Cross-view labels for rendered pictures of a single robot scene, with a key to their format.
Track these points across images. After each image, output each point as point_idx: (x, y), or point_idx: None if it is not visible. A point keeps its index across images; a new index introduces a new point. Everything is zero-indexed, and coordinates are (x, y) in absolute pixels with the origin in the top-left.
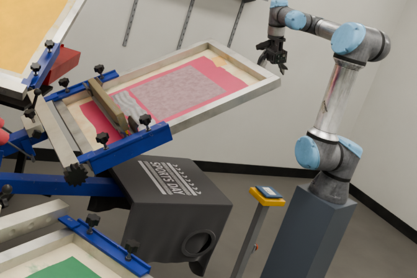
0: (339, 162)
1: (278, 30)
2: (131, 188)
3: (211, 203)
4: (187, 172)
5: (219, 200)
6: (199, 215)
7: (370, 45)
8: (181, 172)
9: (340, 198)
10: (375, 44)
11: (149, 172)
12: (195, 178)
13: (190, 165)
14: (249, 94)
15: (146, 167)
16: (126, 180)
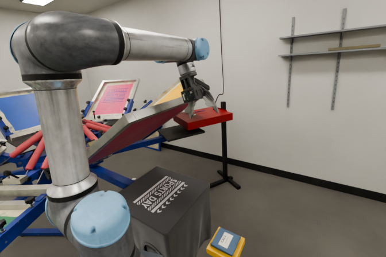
0: (64, 233)
1: (179, 68)
2: (124, 191)
3: (148, 224)
4: (182, 193)
5: (161, 225)
6: (143, 230)
7: (16, 45)
8: (179, 191)
9: None
10: (19, 40)
11: (157, 185)
12: (181, 199)
13: (198, 188)
14: (109, 131)
15: (161, 181)
16: (132, 186)
